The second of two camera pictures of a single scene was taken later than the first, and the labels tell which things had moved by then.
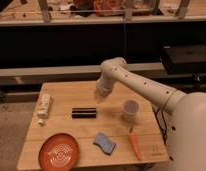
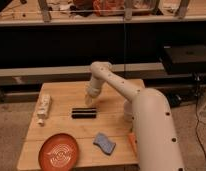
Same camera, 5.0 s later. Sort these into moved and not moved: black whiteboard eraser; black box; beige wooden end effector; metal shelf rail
Moved: beige wooden end effector
Not moved: black box; black whiteboard eraser; metal shelf rail
